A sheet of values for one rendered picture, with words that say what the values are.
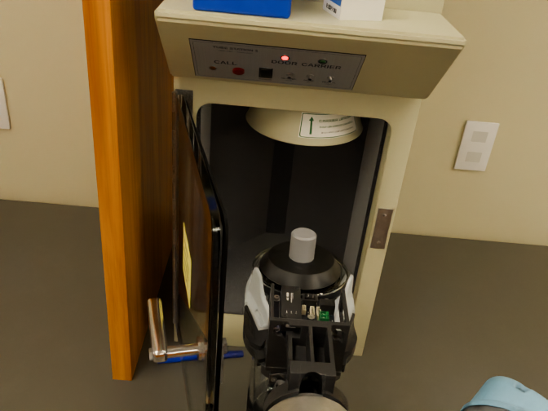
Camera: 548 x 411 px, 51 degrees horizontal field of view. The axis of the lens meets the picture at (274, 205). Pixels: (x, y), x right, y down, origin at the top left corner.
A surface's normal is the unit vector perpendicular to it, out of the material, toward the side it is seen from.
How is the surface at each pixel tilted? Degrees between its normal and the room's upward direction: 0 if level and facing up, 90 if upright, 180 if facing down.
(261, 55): 135
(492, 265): 0
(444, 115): 90
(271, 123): 66
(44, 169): 90
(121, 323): 90
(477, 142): 90
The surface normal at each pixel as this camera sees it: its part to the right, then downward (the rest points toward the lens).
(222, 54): -0.07, 0.97
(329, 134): 0.33, 0.13
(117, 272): -0.02, 0.51
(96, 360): 0.09, -0.85
